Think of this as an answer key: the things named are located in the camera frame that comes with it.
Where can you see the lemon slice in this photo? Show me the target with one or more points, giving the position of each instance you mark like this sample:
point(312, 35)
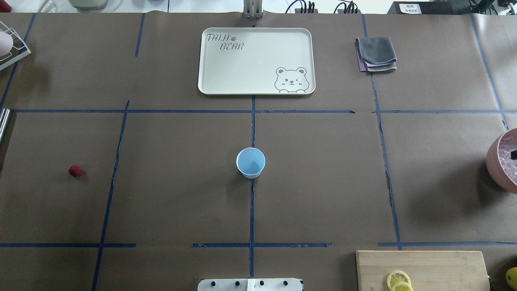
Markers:
point(397, 276)
point(402, 286)

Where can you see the red strawberry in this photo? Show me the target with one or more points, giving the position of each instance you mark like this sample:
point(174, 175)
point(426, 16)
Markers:
point(75, 170)

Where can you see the grey folded cloth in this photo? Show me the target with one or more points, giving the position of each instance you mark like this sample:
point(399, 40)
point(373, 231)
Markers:
point(375, 54)

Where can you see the wooden cutting board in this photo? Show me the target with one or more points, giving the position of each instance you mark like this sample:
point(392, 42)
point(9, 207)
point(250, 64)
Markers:
point(428, 270)

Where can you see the pink cup on rack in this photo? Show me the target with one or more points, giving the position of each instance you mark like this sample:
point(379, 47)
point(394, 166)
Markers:
point(6, 43)

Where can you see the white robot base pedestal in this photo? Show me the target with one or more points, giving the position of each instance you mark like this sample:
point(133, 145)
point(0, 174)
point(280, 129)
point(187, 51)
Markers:
point(251, 284)

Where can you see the whole yellow lemon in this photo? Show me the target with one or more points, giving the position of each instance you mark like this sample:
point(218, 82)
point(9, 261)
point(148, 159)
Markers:
point(511, 278)

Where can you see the pink bowl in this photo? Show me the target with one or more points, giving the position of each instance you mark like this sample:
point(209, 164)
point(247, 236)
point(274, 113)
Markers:
point(494, 164)

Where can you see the white cup rack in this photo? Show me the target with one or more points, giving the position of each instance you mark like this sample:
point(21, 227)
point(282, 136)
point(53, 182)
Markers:
point(19, 49)

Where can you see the cream bear tray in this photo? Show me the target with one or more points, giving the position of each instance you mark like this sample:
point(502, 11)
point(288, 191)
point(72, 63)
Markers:
point(256, 61)

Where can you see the steel muddler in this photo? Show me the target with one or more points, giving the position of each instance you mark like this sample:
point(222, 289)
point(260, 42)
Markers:
point(4, 118)

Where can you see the light blue cup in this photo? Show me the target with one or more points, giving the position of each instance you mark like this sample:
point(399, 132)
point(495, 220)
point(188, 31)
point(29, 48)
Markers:
point(250, 162)

